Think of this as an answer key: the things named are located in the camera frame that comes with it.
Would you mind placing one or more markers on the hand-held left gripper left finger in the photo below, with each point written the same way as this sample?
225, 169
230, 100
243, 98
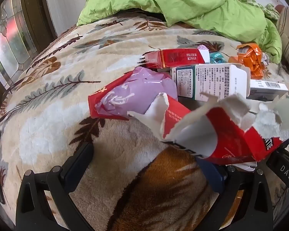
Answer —
79, 163

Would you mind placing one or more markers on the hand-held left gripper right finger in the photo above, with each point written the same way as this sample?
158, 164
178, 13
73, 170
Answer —
214, 178

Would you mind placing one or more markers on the torn red carton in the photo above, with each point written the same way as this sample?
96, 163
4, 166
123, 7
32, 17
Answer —
231, 137

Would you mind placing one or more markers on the long white box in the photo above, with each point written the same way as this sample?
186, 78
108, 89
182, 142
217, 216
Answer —
267, 86

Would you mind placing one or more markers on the white medicine box green print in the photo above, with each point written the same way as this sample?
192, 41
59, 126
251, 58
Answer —
214, 79

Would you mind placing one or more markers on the red cigarette pack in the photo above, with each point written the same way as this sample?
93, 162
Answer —
178, 57

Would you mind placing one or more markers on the leaf-printed blanket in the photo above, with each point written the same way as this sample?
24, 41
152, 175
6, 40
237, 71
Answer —
62, 125

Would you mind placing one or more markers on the red flat wrapper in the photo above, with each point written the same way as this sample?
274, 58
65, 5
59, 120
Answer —
96, 107

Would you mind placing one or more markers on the purple plastic bag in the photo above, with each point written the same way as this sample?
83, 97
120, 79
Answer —
144, 89

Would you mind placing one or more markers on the crumpled white paper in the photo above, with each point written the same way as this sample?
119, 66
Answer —
265, 59

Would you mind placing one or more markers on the orange foil wrapper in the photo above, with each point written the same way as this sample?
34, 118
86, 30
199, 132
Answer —
248, 60

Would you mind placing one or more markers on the teal packet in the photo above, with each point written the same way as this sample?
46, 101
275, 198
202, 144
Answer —
216, 57

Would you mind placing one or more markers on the pink crumpled wrapper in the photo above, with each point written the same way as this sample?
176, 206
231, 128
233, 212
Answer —
203, 47

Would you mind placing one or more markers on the stained glass door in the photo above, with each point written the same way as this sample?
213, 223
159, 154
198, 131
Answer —
12, 36

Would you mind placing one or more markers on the green quilt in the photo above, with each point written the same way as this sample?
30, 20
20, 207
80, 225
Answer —
195, 2

